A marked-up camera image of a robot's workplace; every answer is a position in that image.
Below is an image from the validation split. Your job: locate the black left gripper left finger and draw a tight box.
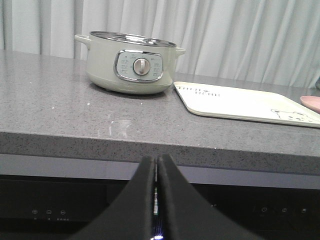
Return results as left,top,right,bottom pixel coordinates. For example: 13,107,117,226
69,156,155,240

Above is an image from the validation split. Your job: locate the black drawer disinfection cabinet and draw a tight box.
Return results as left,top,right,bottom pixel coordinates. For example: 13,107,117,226
149,183,320,240

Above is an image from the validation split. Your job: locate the pale green electric cooking pot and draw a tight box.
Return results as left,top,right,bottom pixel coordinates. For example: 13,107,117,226
74,31,186,95

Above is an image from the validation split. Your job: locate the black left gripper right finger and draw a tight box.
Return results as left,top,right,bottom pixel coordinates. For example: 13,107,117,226
157,154,262,240

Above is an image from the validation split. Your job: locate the black built-in dishwasher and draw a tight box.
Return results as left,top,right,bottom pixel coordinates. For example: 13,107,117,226
0,175,127,240

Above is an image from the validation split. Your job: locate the cream bear serving tray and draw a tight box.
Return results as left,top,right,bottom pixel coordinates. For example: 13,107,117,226
174,81,320,128

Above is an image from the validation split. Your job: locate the pink round plate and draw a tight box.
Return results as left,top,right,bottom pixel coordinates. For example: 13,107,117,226
300,96,320,114

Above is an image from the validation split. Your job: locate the white pleated curtain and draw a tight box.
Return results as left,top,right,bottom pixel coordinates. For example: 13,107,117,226
0,0,320,88

